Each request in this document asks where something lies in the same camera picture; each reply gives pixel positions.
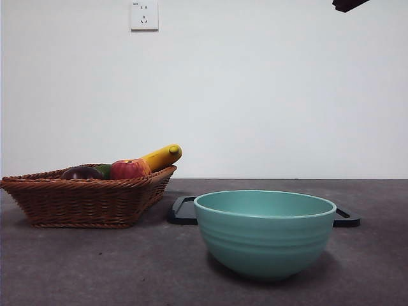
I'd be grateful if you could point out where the yellow banana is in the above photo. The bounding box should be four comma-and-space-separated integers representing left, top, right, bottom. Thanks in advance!
140, 143, 183, 173

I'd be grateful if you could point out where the teal ribbed bowl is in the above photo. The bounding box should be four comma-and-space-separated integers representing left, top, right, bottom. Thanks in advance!
193, 189, 338, 281

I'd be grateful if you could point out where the red yellow apple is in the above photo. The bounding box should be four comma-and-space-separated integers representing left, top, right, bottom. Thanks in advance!
110, 159, 152, 180

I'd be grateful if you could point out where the white wall socket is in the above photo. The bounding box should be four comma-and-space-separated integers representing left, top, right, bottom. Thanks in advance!
130, 1, 159, 32

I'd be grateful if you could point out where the brown wicker basket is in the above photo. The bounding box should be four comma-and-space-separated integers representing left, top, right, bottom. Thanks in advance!
0, 163, 178, 229

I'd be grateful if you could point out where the dark teal rectangular tray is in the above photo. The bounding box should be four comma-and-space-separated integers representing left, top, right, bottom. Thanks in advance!
167, 196, 363, 228

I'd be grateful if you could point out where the dark red plum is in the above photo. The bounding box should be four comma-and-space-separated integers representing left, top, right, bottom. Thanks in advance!
61, 165, 105, 180

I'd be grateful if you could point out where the green avocado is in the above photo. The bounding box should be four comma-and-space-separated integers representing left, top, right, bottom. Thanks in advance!
94, 164, 113, 180

